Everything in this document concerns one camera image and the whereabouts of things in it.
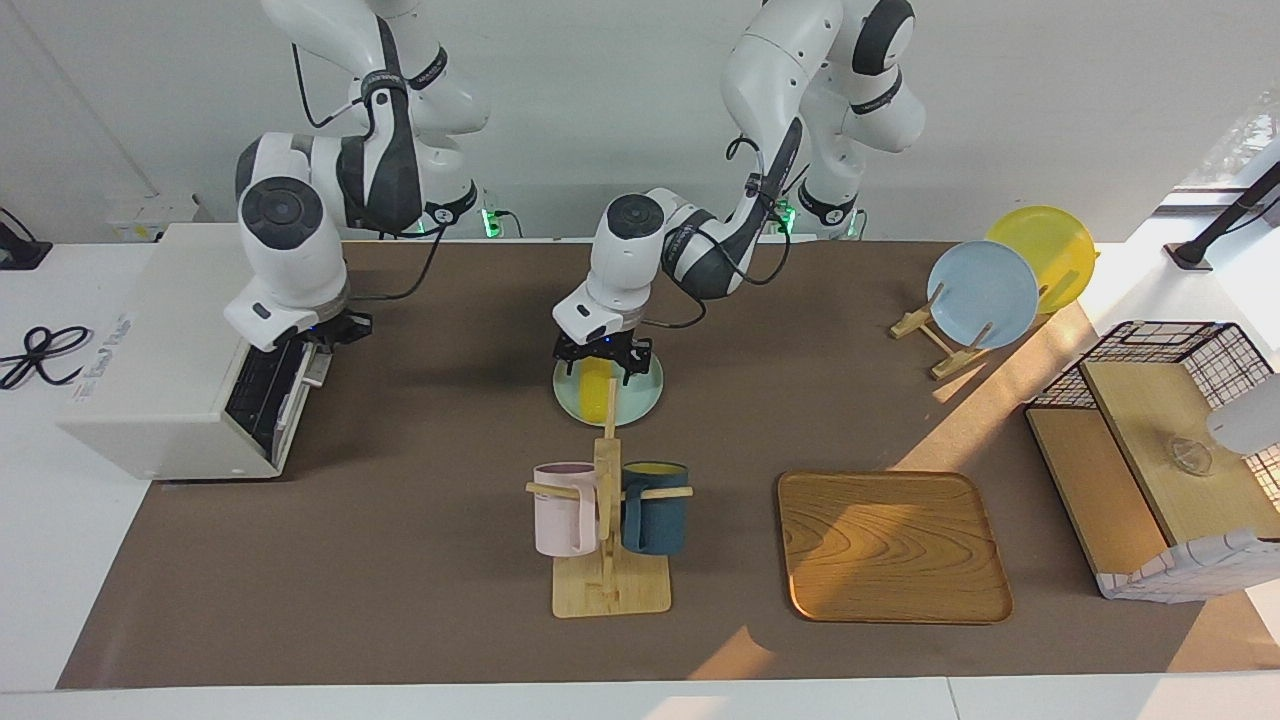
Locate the wooden two-tier shelf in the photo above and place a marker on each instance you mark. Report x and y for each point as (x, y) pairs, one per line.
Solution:
(1150, 420)

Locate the white toaster oven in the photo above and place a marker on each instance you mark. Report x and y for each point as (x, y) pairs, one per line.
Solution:
(150, 330)

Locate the wooden tray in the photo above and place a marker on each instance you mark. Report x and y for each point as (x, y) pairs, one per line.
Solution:
(890, 550)

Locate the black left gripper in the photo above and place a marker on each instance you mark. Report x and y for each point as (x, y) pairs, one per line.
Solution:
(600, 350)

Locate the wooden mug rack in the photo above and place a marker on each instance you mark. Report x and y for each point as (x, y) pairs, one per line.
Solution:
(608, 590)

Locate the yellow corn cob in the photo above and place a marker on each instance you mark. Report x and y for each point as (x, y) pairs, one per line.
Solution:
(597, 395)

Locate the light green plate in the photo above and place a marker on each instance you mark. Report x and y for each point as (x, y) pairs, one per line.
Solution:
(640, 400)

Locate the white checkered cloth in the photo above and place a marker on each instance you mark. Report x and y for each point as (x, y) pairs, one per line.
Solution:
(1190, 570)

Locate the yellow plate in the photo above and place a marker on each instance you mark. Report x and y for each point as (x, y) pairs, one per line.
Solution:
(1060, 250)

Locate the small clear glass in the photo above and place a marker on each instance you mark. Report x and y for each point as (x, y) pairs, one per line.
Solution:
(1192, 458)

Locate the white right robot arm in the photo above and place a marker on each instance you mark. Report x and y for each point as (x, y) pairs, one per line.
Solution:
(290, 240)

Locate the brown table mat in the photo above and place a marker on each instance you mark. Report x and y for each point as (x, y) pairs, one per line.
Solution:
(450, 520)

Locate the white power box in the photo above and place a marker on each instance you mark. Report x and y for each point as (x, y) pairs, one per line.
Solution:
(150, 215)

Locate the light blue plate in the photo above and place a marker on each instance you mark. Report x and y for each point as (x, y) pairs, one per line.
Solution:
(985, 295)

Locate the dark blue mug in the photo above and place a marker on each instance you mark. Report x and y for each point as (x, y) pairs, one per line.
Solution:
(660, 520)

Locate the wooden plate rack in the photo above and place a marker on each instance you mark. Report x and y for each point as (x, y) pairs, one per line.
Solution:
(955, 362)

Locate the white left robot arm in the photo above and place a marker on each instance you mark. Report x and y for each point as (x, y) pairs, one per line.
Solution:
(630, 250)

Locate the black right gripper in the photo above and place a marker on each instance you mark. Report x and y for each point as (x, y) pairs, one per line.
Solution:
(335, 330)

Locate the pink mug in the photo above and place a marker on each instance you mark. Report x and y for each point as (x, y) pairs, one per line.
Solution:
(560, 515)

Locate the blurry white cylinder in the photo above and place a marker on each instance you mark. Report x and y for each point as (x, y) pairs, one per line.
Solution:
(1250, 420)

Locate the black device base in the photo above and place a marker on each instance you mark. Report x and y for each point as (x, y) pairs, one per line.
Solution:
(20, 252)

